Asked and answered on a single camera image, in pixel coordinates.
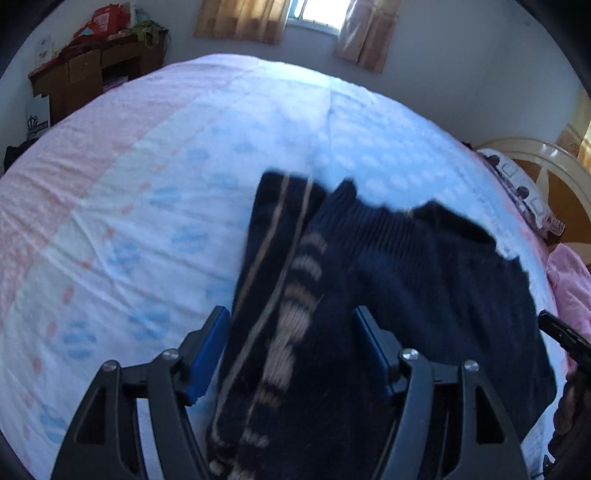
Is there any pink quilt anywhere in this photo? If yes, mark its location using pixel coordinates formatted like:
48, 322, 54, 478
546, 244, 591, 342

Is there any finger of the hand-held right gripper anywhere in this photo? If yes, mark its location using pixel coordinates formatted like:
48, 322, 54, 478
538, 310, 591, 366

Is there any black bag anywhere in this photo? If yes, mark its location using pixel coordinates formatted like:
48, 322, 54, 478
4, 138, 38, 174

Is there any white paper bag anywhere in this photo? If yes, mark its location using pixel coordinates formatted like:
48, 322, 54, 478
25, 95, 51, 139

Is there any red gift bag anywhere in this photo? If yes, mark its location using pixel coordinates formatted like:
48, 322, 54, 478
76, 2, 132, 42

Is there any orange patterned curtain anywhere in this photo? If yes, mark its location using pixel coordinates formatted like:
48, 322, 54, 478
333, 0, 400, 73
193, 0, 291, 45
554, 88, 591, 169

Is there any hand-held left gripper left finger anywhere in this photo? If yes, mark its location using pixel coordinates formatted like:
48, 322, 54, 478
50, 305, 232, 480

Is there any small window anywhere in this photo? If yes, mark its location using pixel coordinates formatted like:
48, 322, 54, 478
286, 0, 354, 35

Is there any wooden desk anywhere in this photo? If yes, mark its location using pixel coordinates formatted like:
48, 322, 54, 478
28, 32, 166, 126

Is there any person's right hand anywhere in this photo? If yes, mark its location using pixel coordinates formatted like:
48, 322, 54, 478
551, 376, 591, 437

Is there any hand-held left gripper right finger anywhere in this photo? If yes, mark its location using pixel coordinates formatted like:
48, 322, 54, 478
353, 305, 529, 480

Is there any cream and brown headboard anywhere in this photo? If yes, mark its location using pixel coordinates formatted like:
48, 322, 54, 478
478, 136, 591, 250

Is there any printed pillow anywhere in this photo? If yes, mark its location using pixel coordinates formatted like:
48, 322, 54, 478
475, 148, 568, 241

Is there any navy patterned knit sweater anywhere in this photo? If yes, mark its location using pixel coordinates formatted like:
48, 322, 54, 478
205, 172, 557, 480

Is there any bed with pastel sheet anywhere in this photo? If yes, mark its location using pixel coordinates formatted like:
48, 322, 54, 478
0, 53, 559, 480

